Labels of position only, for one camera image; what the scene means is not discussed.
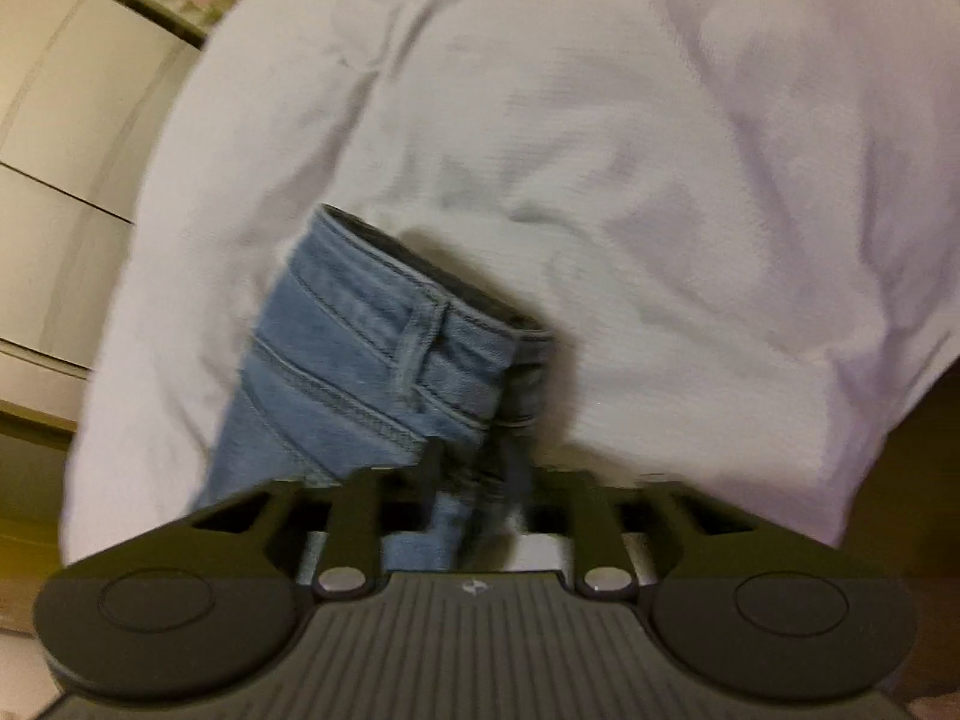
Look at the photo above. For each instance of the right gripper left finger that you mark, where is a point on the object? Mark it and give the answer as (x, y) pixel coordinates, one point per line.
(196, 605)

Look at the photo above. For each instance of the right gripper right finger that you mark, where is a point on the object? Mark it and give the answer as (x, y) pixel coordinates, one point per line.
(750, 607)

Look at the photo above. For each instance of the blue denim jeans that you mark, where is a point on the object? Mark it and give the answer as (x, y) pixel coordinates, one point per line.
(364, 353)

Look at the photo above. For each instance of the lavender duvet cover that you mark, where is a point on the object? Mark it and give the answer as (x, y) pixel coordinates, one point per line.
(738, 219)

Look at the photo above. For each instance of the white wardrobe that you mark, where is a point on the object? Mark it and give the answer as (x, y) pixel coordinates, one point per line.
(86, 86)

